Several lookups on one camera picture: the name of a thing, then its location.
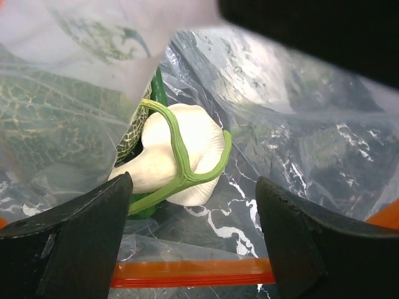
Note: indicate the fake green netted melon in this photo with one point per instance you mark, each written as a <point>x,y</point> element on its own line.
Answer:
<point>73,75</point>

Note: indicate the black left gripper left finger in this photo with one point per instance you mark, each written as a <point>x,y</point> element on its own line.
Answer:
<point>70,250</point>

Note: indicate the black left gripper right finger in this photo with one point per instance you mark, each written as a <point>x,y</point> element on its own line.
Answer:
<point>318,253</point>

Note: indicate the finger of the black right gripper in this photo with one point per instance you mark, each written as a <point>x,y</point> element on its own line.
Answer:
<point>359,36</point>

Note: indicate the fake white mushroom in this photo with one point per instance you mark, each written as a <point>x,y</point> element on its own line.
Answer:
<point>200,153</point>

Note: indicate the clear zip bag with vegetables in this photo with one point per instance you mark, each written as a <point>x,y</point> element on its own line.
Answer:
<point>308,126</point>

